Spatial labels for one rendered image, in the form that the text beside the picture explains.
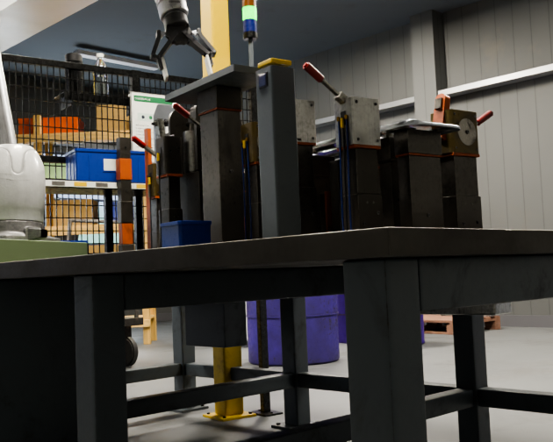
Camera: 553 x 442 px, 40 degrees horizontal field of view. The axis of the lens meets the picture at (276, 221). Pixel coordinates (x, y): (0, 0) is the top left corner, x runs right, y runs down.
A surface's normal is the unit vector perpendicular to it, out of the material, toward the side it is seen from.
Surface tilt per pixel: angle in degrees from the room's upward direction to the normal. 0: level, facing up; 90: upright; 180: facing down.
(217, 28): 90
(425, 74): 90
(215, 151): 90
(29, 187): 88
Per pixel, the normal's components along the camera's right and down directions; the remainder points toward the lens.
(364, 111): 0.58, -0.08
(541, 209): -0.72, -0.02
